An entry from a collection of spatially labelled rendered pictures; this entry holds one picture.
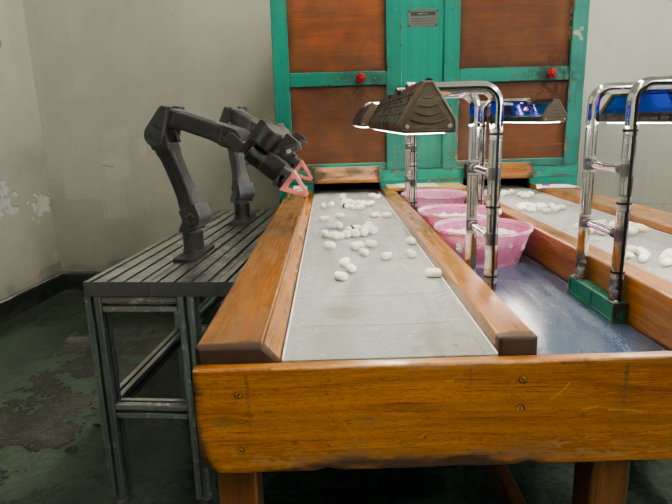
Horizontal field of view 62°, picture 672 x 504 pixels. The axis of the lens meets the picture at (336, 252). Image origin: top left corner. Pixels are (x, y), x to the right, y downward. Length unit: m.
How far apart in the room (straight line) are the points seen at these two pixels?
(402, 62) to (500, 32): 0.44
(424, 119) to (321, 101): 1.77
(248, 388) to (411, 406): 0.22
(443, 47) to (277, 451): 2.07
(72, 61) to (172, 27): 0.67
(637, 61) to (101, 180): 3.30
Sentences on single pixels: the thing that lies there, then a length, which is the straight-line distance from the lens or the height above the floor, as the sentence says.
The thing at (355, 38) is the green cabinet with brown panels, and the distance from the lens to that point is 2.56.
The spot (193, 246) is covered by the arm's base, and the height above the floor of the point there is 0.70.
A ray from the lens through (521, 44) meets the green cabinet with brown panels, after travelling 2.69.
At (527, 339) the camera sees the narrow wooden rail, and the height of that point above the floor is 0.76.
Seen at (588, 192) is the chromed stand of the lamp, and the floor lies 0.90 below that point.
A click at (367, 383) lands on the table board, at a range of 0.77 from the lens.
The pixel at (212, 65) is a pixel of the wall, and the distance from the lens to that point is 3.60.
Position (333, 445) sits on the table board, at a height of 0.62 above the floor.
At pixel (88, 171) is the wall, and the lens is 3.94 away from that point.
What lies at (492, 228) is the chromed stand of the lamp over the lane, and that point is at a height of 0.86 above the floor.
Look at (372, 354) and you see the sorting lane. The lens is 0.79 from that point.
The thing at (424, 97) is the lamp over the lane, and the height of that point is 1.09.
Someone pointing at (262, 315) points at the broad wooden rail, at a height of 0.76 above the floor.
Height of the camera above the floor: 1.06
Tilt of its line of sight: 13 degrees down
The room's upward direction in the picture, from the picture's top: 2 degrees counter-clockwise
